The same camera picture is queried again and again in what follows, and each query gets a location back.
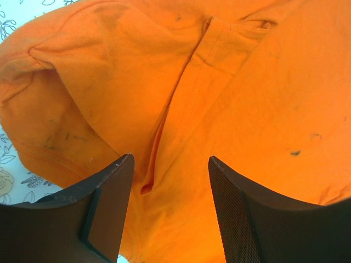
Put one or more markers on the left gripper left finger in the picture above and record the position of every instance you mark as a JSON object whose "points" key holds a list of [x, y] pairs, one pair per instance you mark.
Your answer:
{"points": [[81, 223]]}

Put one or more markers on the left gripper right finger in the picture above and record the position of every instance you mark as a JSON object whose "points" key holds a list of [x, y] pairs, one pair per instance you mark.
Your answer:
{"points": [[260, 225]]}

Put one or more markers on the orange t shirt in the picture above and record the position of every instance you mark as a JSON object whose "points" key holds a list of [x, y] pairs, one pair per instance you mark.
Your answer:
{"points": [[262, 85]]}

